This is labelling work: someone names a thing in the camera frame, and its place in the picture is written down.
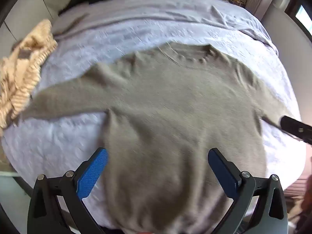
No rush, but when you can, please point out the khaki knit sweater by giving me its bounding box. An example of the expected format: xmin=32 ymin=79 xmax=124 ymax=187
xmin=21 ymin=41 xmax=301 ymax=234

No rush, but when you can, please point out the white wardrobe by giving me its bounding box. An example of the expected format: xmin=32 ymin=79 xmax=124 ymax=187
xmin=0 ymin=0 xmax=61 ymax=61

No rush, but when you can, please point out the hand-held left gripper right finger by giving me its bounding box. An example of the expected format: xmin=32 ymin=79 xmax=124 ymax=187
xmin=208 ymin=148 xmax=289 ymax=234

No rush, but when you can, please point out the bed with lavender sheet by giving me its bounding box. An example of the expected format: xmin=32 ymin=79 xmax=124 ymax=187
xmin=0 ymin=0 xmax=308 ymax=230

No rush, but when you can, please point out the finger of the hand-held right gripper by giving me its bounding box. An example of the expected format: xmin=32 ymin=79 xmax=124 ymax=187
xmin=280 ymin=116 xmax=312 ymax=145

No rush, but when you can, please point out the beige striped garment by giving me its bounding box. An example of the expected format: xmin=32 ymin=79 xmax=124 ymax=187
xmin=0 ymin=19 xmax=58 ymax=129

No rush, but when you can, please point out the window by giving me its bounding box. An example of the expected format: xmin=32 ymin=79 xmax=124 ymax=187
xmin=295 ymin=5 xmax=312 ymax=33

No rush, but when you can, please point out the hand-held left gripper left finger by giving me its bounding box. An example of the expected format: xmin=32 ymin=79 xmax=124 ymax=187
xmin=28 ymin=147 xmax=108 ymax=234

